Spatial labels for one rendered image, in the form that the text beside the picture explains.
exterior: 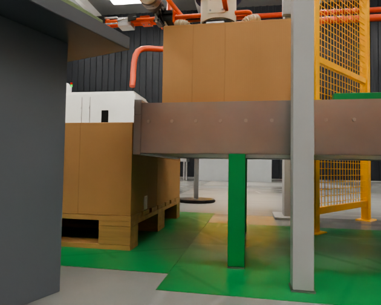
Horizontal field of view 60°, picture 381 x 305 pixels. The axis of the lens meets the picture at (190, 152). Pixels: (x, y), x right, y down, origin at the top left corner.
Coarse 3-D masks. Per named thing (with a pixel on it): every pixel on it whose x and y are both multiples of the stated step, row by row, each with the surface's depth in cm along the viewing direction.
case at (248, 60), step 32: (192, 32) 138; (224, 32) 135; (256, 32) 133; (288, 32) 131; (192, 64) 137; (224, 64) 135; (256, 64) 133; (288, 64) 130; (192, 96) 136; (224, 96) 134; (256, 96) 132; (288, 96) 130
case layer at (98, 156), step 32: (96, 128) 145; (128, 128) 142; (64, 160) 147; (96, 160) 144; (128, 160) 142; (160, 160) 186; (64, 192) 146; (96, 192) 143; (128, 192) 141; (160, 192) 187
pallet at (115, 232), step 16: (160, 208) 187; (176, 208) 228; (64, 224) 191; (80, 224) 190; (96, 224) 190; (112, 224) 141; (128, 224) 140; (144, 224) 183; (160, 224) 187; (64, 240) 147; (80, 240) 148; (96, 240) 148; (112, 240) 141; (128, 240) 140
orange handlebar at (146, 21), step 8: (224, 0) 142; (224, 8) 149; (144, 16) 163; (176, 16) 160; (184, 16) 159; (192, 16) 159; (200, 16) 158; (240, 16) 158; (112, 24) 170; (136, 24) 168; (144, 24) 166; (152, 24) 167
